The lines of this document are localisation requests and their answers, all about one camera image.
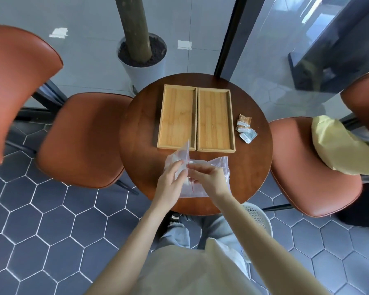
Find person's left hand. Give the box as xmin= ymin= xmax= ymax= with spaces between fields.
xmin=152 ymin=160 xmax=188 ymax=210

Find person's right hand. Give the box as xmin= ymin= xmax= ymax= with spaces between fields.
xmin=187 ymin=164 xmax=234 ymax=208

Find clear plastic zip bag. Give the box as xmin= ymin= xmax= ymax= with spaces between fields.
xmin=164 ymin=139 xmax=232 ymax=199

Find person's left forearm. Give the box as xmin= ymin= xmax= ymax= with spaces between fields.
xmin=85 ymin=203 xmax=174 ymax=295

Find person's right forearm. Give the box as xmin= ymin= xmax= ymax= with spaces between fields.
xmin=217 ymin=196 xmax=330 ymax=295

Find person's black shoe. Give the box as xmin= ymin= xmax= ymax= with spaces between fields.
xmin=167 ymin=213 xmax=186 ymax=228

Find bamboo wooden tray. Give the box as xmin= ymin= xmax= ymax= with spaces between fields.
xmin=196 ymin=87 xmax=236 ymax=153
xmin=157 ymin=84 xmax=198 ymax=150

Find person's grey jeans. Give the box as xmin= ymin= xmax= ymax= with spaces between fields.
xmin=159 ymin=214 xmax=234 ymax=252

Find white plastic mesh basket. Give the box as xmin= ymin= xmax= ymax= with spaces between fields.
xmin=241 ymin=203 xmax=274 ymax=264

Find person's beige shirt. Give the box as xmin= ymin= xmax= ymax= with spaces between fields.
xmin=135 ymin=238 xmax=263 ymax=295

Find orange leather chair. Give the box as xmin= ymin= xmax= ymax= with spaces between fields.
xmin=261 ymin=69 xmax=369 ymax=218
xmin=0 ymin=25 xmax=140 ymax=196

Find white plant pot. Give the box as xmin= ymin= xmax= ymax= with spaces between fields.
xmin=116 ymin=33 xmax=168 ymax=90

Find pale yellow cloth bag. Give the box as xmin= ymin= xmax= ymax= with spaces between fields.
xmin=311 ymin=115 xmax=369 ymax=176

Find brown tree trunk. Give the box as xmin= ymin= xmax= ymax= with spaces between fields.
xmin=114 ymin=0 xmax=153 ymax=62

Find dark glossy cabinet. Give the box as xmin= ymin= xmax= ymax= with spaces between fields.
xmin=288 ymin=0 xmax=369 ymax=93

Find black metal window frame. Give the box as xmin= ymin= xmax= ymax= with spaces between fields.
xmin=213 ymin=0 xmax=253 ymax=78

